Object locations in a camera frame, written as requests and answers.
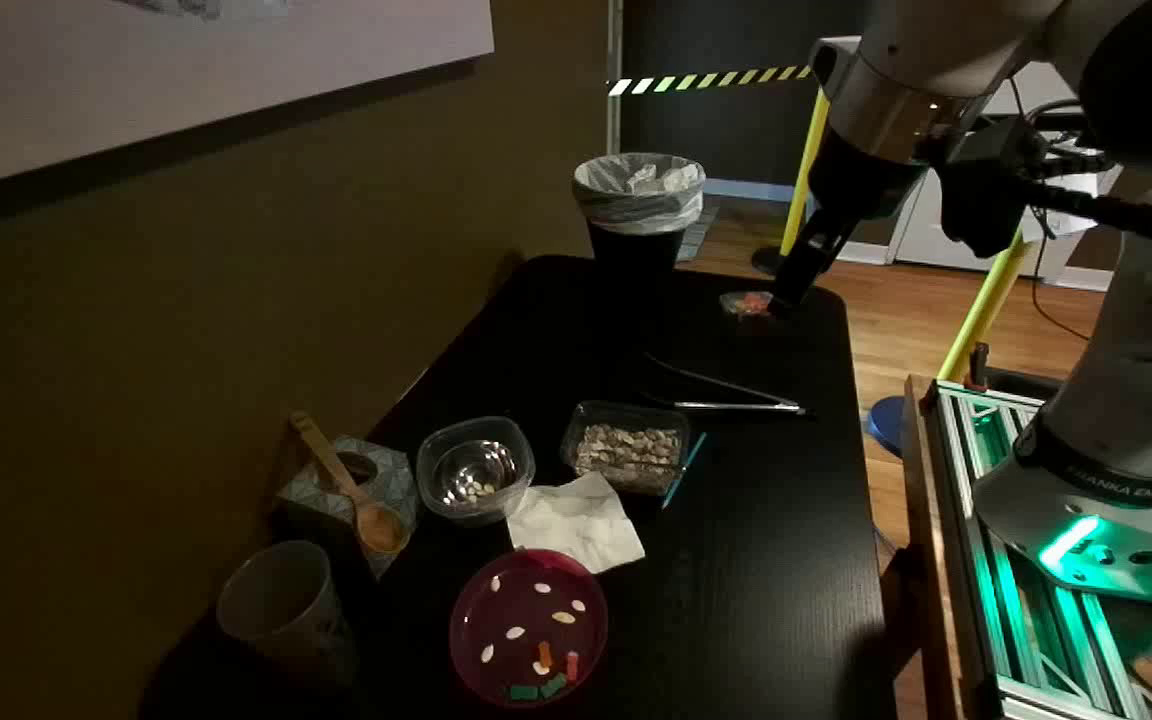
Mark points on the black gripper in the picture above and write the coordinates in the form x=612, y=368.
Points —
x=856, y=183

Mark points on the clear lunchbox with nuts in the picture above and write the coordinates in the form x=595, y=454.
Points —
x=624, y=448

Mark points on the silver metal bowl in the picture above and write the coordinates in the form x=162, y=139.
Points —
x=478, y=472

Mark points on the small clear candy bag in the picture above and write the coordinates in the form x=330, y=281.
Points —
x=747, y=305

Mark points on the yellow pole with black base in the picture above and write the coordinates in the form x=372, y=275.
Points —
x=803, y=175

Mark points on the long metal tongs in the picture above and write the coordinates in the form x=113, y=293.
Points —
x=739, y=396

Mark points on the blue round floor object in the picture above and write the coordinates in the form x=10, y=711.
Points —
x=890, y=424

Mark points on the slanted yellow pole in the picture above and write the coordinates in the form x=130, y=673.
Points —
x=983, y=305

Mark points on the black bin with white liner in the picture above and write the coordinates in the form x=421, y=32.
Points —
x=642, y=202

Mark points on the black yellow striped barrier tape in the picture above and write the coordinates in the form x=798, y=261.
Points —
x=709, y=81

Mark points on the thin blue straw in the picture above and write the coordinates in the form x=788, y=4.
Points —
x=687, y=469

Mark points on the white paper napkin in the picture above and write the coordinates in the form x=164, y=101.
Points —
x=578, y=521

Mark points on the red plate with candies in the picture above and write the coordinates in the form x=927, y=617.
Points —
x=528, y=627

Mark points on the grey tissue box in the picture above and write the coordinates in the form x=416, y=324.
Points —
x=390, y=469

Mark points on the wooden spoon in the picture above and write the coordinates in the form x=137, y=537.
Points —
x=361, y=501

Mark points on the white paper cup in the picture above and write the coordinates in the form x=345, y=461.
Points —
x=281, y=609

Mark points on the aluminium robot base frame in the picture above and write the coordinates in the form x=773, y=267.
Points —
x=1016, y=600

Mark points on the white wall board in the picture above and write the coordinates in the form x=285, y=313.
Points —
x=176, y=65

